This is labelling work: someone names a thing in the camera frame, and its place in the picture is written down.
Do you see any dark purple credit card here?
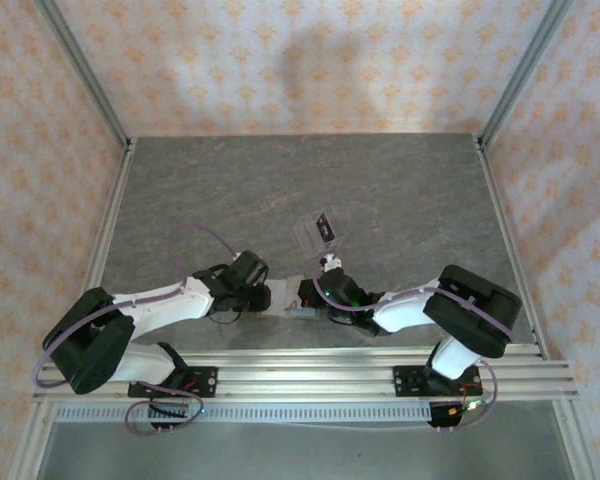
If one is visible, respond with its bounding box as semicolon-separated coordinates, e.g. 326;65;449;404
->
314;212;335;243

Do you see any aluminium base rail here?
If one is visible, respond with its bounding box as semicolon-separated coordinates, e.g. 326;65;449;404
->
32;348;580;403

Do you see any grey slotted cable duct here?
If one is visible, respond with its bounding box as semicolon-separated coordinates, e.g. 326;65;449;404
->
53;403;434;425

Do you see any black controller bracket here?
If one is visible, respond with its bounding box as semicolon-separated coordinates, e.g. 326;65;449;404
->
147;399;194;434
426;397;496;432

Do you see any aluminium table side rail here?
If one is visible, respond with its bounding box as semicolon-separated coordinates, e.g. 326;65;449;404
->
9;139;139;480
473;135;599;480

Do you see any aluminium frame post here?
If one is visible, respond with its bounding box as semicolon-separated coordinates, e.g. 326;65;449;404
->
32;0;134;151
477;0;576;151

